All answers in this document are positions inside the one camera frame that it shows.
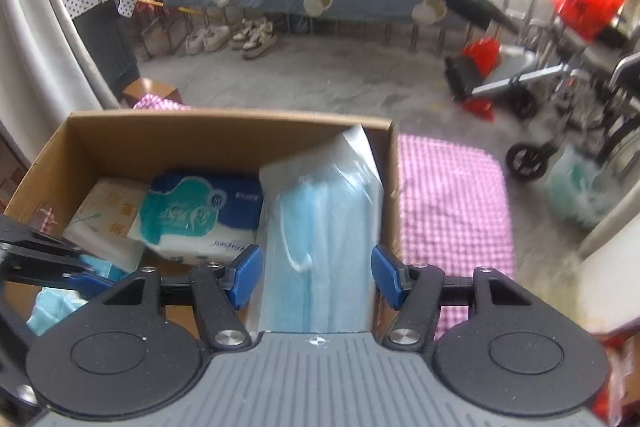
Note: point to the grey frame wheelchair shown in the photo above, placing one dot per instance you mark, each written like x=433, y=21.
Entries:
x=510, y=77

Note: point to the pink checkered tablecloth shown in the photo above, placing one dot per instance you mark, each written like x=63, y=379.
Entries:
x=450, y=217

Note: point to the wooden stool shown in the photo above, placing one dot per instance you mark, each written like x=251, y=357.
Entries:
x=150, y=89

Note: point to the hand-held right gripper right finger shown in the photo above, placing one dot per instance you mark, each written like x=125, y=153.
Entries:
x=387, y=277

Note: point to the green white plastic bag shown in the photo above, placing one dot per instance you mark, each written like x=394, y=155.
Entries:
x=575, y=187

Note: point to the blue white tissue pack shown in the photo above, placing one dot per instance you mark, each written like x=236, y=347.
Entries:
x=200, y=212

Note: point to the light blue carton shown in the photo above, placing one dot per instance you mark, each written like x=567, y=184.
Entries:
x=55, y=312

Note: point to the white wet wipes pack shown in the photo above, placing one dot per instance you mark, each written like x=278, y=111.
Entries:
x=100, y=217

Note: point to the blue face mask pack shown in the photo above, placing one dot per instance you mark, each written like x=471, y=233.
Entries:
x=320, y=227

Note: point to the black wheelchair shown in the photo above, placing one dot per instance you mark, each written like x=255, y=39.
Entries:
x=600, y=107

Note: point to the white curtain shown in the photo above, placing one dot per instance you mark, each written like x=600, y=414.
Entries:
x=45, y=57

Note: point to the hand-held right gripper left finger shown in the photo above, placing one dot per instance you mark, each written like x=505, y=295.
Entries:
x=245, y=277

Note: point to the white sneaker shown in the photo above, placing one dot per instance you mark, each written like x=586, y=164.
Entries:
x=196, y=41
x=245, y=32
x=217, y=38
x=260, y=42

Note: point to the red plastic bag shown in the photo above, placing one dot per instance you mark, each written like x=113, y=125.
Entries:
x=587, y=2

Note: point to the cardboard box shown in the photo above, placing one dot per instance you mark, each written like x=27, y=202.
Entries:
x=150, y=142

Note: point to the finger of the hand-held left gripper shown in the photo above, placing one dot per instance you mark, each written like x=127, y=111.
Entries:
x=30, y=239
x=40, y=272

